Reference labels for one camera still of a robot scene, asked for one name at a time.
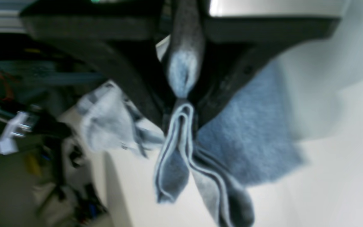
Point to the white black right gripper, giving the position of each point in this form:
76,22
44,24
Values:
28,122

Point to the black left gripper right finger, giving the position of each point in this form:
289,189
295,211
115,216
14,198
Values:
237,48

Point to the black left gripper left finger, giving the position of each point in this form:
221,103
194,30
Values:
115,37

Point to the grey T-shirt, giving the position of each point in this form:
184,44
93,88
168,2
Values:
247,144

